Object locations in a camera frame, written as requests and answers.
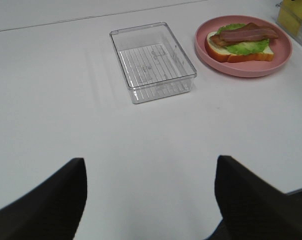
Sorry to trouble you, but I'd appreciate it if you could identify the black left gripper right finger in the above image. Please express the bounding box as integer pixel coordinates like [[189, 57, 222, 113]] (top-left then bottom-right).
[[208, 155, 302, 240]]

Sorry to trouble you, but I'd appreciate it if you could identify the toast bread slice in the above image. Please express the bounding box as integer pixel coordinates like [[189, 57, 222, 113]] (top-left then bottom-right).
[[205, 31, 275, 63]]

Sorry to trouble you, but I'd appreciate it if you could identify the brown bacon strip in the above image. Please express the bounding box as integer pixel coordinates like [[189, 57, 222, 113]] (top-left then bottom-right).
[[209, 34, 228, 47]]

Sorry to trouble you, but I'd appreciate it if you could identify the yellow cheese slice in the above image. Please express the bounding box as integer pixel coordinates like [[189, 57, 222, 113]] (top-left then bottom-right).
[[276, 0, 302, 36]]

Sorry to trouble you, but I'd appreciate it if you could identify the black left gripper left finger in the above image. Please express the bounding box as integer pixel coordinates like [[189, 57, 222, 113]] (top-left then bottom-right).
[[0, 158, 88, 240]]

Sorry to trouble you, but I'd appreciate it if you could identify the left clear plastic tray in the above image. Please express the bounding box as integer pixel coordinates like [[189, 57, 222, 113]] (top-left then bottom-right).
[[109, 22, 197, 104]]

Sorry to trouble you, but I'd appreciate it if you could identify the pink round plate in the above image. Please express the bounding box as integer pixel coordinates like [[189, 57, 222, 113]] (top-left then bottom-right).
[[194, 15, 292, 78]]

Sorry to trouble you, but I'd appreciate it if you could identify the pink bacon strip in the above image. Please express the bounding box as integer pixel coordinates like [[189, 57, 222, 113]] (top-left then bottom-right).
[[219, 22, 279, 43]]

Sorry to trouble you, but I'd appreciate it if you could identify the green lettuce leaf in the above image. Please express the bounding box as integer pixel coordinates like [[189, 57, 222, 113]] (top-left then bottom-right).
[[215, 23, 270, 56]]

